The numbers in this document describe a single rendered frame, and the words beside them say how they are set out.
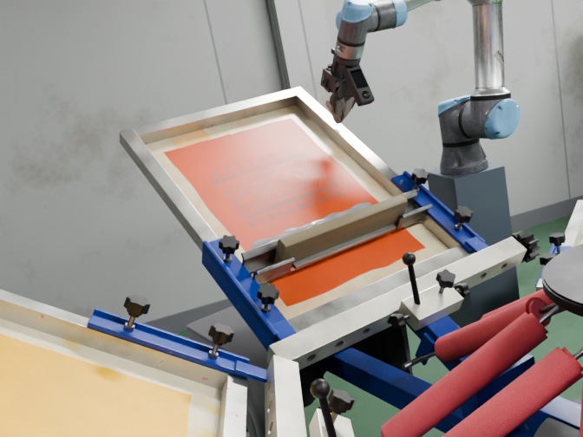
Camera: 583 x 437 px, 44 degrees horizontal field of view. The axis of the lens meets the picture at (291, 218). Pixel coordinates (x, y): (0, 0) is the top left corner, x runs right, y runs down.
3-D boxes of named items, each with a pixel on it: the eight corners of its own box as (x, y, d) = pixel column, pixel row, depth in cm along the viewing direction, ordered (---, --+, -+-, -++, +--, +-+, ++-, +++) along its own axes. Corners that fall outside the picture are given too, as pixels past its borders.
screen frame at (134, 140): (119, 142, 192) (119, 131, 190) (298, 96, 220) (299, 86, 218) (277, 352, 147) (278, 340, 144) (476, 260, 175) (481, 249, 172)
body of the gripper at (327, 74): (340, 81, 203) (348, 42, 195) (358, 96, 198) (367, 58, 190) (318, 87, 199) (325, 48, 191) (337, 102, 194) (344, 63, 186)
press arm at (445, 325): (402, 321, 152) (408, 305, 149) (423, 311, 155) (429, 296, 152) (458, 381, 142) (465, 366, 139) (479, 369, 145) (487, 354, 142)
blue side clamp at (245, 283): (201, 263, 165) (202, 241, 160) (220, 256, 167) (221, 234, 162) (271, 356, 147) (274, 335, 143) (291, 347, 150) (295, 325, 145)
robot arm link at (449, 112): (460, 133, 234) (455, 92, 231) (491, 134, 223) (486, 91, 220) (433, 142, 229) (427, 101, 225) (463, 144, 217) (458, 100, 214)
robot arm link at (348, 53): (370, 43, 187) (346, 49, 183) (367, 59, 190) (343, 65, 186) (353, 30, 191) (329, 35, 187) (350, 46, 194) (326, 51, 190)
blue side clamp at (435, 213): (386, 195, 191) (391, 175, 187) (400, 190, 194) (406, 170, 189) (462, 268, 174) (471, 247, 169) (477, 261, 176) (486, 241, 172)
